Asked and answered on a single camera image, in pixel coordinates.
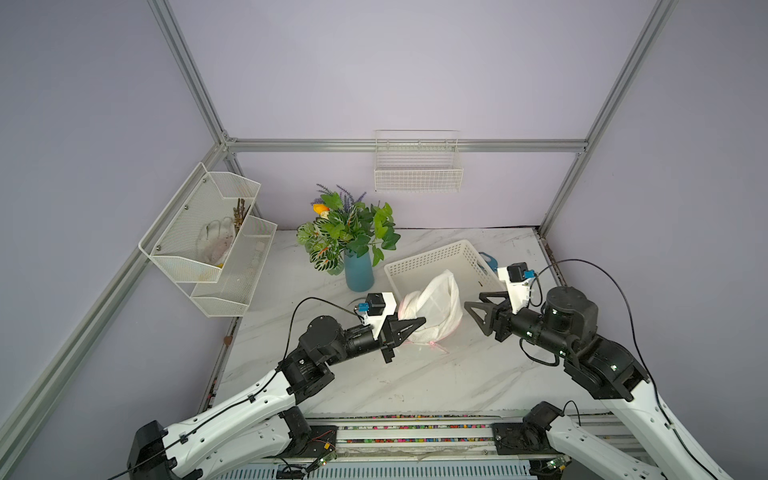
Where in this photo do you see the pink rimmed mesh laundry bag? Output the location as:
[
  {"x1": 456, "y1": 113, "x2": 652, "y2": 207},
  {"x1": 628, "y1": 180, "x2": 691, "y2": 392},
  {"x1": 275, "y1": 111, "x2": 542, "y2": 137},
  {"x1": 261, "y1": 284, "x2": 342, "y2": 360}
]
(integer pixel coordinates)
[{"x1": 397, "y1": 270, "x2": 463, "y2": 354}]

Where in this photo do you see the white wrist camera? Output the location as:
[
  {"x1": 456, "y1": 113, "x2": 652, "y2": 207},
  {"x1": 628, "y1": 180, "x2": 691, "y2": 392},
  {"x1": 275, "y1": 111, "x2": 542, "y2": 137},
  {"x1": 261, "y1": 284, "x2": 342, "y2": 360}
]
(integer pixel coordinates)
[
  {"x1": 497, "y1": 262, "x2": 535, "y2": 314},
  {"x1": 355, "y1": 292, "x2": 397, "y2": 340}
]

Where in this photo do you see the white mesh lower wall shelf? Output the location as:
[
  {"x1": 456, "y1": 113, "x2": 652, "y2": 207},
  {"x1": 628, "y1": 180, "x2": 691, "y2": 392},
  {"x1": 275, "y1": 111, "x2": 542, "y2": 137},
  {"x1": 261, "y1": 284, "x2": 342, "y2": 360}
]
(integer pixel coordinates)
[{"x1": 191, "y1": 215, "x2": 277, "y2": 318}]

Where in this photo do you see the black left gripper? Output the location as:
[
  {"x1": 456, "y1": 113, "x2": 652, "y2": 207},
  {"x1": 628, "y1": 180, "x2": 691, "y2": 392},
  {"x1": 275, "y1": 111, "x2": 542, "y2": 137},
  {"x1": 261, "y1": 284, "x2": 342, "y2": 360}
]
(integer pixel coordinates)
[{"x1": 323, "y1": 311, "x2": 423, "y2": 368}]

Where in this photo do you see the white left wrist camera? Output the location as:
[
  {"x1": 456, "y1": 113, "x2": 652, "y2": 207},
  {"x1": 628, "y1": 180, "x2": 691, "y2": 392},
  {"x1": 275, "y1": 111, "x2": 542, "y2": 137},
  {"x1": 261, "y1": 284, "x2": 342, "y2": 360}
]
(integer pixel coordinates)
[{"x1": 355, "y1": 292, "x2": 397, "y2": 340}]

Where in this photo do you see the white mesh wall shelf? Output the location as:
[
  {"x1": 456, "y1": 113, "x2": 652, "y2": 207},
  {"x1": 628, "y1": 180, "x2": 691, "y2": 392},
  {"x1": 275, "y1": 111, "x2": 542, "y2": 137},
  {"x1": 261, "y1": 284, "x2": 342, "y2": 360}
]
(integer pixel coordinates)
[
  {"x1": 138, "y1": 164, "x2": 260, "y2": 283},
  {"x1": 191, "y1": 215, "x2": 277, "y2": 318}
]

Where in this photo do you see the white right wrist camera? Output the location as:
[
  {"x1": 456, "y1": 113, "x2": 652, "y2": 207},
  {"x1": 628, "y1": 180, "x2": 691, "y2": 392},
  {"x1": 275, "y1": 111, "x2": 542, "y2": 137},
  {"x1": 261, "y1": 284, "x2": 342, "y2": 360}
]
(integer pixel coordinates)
[{"x1": 497, "y1": 262, "x2": 535, "y2": 314}]

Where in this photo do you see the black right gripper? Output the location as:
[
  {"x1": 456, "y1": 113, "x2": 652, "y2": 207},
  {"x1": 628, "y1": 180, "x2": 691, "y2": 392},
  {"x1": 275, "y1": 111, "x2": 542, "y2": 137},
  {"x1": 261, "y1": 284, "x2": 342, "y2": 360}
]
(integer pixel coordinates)
[{"x1": 465, "y1": 291, "x2": 573, "y2": 359}]

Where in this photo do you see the aluminium frame rail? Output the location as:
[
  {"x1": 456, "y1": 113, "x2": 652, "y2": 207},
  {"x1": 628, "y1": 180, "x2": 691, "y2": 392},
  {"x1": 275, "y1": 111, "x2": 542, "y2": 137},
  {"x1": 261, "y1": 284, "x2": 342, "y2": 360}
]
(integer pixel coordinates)
[{"x1": 228, "y1": 139, "x2": 589, "y2": 153}]

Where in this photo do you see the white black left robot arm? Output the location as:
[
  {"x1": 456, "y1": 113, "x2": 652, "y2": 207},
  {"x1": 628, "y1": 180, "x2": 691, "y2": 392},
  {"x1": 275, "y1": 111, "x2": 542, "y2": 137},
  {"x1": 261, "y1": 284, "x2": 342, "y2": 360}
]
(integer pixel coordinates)
[{"x1": 127, "y1": 315, "x2": 426, "y2": 479}]

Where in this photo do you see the green artificial plant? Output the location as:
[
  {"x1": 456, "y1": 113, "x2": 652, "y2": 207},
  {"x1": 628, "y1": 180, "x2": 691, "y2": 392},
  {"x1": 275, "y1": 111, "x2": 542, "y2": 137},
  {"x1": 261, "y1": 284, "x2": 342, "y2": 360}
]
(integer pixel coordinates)
[{"x1": 296, "y1": 185, "x2": 401, "y2": 275}]

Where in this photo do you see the white mesh upper wall shelf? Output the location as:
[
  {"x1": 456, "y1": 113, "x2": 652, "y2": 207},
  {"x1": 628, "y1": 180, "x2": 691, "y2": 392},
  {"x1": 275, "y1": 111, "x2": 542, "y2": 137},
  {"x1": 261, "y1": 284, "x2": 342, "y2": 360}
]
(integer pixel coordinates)
[{"x1": 138, "y1": 164, "x2": 260, "y2": 283}]

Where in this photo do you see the cream perforated plastic basket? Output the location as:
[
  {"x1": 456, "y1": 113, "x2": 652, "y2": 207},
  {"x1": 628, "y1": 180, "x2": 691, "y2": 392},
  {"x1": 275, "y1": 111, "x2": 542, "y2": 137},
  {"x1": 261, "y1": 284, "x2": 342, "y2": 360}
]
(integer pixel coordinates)
[{"x1": 384, "y1": 240, "x2": 504, "y2": 304}]

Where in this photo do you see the teal vase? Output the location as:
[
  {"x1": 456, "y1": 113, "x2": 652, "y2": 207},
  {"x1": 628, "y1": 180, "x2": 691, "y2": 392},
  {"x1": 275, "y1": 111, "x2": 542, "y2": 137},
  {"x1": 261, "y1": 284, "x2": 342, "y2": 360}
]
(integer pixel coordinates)
[{"x1": 344, "y1": 252, "x2": 375, "y2": 292}]

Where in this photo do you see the blue yellow garden fork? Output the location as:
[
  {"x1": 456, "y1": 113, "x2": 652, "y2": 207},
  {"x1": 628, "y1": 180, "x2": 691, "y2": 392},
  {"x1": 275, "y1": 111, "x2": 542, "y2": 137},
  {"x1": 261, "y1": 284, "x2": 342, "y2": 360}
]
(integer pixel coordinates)
[{"x1": 479, "y1": 252, "x2": 498, "y2": 272}]

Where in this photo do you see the white wire wall basket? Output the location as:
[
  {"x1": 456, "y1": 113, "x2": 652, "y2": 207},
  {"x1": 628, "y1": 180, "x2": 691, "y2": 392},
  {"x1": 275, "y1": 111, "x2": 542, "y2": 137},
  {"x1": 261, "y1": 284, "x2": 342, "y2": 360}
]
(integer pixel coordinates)
[{"x1": 374, "y1": 130, "x2": 464, "y2": 193}]

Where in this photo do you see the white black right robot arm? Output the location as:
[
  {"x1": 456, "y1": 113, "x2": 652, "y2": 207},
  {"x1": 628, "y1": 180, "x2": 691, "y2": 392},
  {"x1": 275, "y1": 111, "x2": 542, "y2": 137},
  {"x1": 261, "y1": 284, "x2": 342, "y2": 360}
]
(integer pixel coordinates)
[{"x1": 464, "y1": 286, "x2": 729, "y2": 479}]

